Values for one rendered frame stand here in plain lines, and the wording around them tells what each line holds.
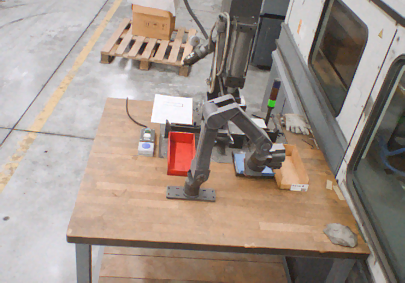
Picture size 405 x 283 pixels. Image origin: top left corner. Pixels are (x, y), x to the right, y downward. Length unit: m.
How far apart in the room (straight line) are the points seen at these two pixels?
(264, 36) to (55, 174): 2.97
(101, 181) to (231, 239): 0.57
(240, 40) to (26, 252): 1.75
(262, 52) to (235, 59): 3.30
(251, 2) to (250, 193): 0.79
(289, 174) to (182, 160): 0.49
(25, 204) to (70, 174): 0.40
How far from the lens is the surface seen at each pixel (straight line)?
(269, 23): 4.94
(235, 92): 1.85
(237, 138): 1.94
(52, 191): 3.02
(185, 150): 1.89
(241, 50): 1.74
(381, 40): 2.00
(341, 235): 1.68
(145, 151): 1.82
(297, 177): 1.90
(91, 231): 1.51
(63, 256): 2.62
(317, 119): 2.48
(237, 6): 1.76
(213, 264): 2.33
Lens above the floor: 2.01
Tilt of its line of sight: 33 degrees down
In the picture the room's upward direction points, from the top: 10 degrees clockwise
